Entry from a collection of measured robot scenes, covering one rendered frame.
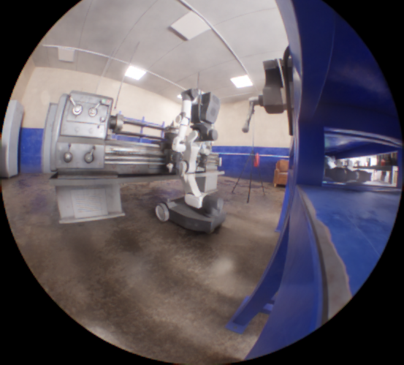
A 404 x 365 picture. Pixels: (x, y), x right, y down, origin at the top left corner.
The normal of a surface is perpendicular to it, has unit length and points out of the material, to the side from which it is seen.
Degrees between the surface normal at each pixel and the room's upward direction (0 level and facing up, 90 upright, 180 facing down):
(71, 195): 90
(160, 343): 0
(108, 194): 90
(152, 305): 0
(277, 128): 90
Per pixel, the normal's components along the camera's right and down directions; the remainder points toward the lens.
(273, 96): -0.62, -0.02
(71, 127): 0.79, 0.07
